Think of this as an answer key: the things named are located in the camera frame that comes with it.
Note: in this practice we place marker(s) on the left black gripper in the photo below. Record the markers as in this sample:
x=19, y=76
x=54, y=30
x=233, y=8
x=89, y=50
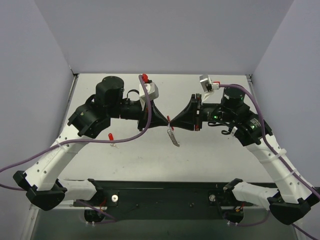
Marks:
x=142, y=117

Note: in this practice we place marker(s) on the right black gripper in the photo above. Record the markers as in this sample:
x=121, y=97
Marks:
x=197, y=113

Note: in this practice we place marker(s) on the red handled metal keyring holder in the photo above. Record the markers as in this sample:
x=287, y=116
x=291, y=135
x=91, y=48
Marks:
x=171, y=133

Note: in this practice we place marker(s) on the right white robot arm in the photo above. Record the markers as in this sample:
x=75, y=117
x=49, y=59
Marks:
x=293, y=197

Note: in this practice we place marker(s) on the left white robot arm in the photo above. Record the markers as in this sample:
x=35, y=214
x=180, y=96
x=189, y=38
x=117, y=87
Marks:
x=41, y=181

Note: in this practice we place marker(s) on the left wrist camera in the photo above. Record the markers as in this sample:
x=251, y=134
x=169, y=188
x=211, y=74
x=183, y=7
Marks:
x=151, y=88

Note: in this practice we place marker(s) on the aluminium frame rail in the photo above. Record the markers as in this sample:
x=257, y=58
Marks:
x=251, y=87

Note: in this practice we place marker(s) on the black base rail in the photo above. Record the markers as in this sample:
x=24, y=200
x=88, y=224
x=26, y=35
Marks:
x=143, y=200

